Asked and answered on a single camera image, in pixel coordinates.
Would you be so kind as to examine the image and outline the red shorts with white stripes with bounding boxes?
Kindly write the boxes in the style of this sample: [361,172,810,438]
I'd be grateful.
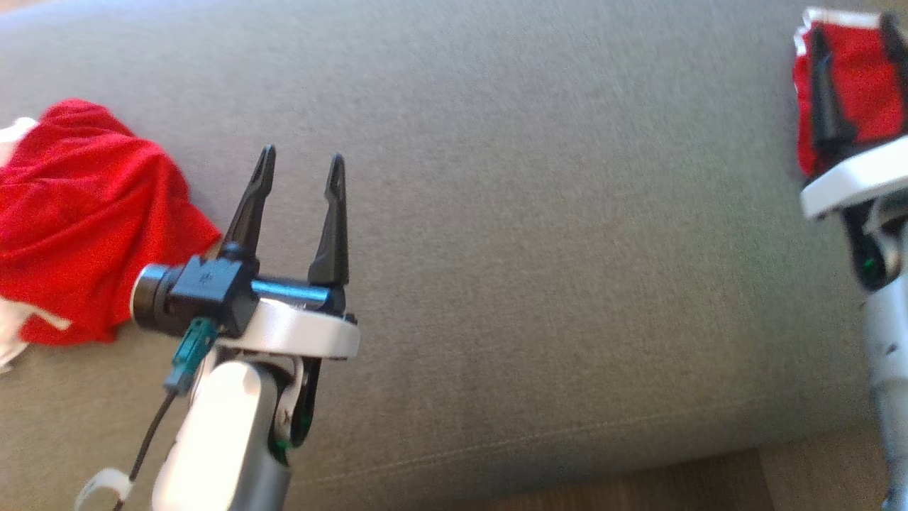
[792,7,908,178]

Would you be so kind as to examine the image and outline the left black cable teal plug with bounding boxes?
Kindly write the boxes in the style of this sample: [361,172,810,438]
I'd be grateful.
[112,317,218,511]

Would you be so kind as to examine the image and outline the red and white numbered jersey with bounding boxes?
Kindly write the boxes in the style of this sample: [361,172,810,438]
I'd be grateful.
[0,98,223,374]

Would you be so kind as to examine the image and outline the grey sofa seat cushion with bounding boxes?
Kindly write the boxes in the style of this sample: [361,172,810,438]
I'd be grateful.
[0,0,908,511]

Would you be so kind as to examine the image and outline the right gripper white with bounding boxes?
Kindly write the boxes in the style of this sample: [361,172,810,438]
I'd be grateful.
[800,12,908,292]

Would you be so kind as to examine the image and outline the left cable white tag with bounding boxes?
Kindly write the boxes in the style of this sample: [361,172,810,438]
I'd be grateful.
[74,468,135,511]

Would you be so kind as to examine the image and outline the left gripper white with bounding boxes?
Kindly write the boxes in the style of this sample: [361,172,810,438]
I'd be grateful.
[131,145,360,363]

